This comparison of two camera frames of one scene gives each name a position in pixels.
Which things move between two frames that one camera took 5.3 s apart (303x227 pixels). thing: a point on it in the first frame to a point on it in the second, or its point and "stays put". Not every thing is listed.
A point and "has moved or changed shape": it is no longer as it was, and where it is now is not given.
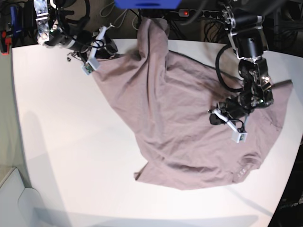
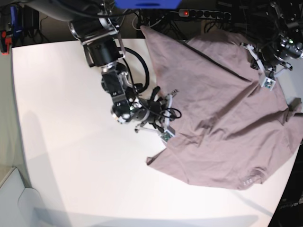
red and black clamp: [5, 42] stays put
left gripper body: [89, 46] to [158, 112]
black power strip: [203, 13] stays put
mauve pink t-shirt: [169, 98] has moved or changed shape
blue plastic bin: [147, 4] stays put
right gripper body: [233, 110] to [266, 60]
